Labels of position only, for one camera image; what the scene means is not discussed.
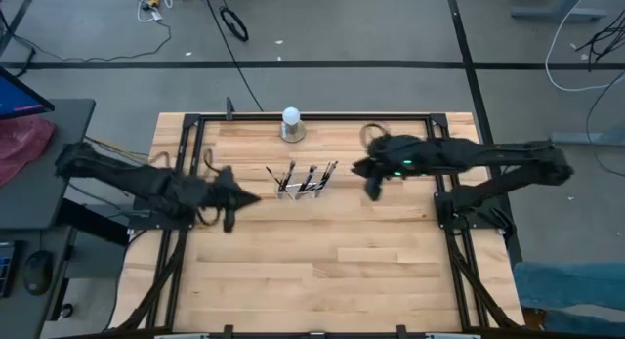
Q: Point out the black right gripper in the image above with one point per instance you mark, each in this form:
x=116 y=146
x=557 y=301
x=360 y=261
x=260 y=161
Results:
x=383 y=156

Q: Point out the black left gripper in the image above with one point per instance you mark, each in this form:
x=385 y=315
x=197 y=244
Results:
x=222 y=192

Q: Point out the long silver-ferrule makeup brush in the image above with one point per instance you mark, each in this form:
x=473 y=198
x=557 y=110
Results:
x=331 y=170

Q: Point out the slim black makeup brush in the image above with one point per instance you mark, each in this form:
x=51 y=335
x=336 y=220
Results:
x=273 y=175

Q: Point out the thick black pen foreground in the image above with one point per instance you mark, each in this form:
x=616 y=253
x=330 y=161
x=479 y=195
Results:
x=323 y=174

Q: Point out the silver-black pencil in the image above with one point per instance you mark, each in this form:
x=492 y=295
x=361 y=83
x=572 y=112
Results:
x=282 y=180

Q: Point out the brown fluffy makeup brush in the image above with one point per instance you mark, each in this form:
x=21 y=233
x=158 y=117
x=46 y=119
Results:
x=289 y=173

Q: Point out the large powder makeup brush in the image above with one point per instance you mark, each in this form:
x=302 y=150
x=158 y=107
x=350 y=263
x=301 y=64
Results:
x=307 y=179

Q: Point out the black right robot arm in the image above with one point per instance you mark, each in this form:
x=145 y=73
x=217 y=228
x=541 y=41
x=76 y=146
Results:
x=488 y=153

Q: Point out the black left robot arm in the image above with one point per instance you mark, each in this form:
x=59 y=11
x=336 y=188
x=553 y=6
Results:
x=137 y=180

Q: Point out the clear acrylic organizer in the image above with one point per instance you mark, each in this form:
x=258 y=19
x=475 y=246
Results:
x=299 y=195

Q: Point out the dark grey desk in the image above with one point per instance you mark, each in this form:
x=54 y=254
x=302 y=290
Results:
x=44 y=202

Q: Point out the black computer mouse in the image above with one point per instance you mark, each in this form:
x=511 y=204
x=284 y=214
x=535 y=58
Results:
x=38 y=273

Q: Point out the pink cloth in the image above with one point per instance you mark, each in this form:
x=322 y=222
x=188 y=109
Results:
x=22 y=143

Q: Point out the person's leg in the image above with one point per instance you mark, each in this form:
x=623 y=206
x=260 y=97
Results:
x=566 y=285

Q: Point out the monitor with blue screen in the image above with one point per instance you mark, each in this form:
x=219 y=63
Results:
x=19 y=97

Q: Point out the grey table base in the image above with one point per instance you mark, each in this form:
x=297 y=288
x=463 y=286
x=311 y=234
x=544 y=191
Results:
x=556 y=12

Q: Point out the black keyboard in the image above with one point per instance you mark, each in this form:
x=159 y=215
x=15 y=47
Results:
x=6 y=270

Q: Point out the black aluminium table frame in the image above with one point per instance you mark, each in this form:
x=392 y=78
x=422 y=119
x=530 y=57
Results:
x=366 y=117

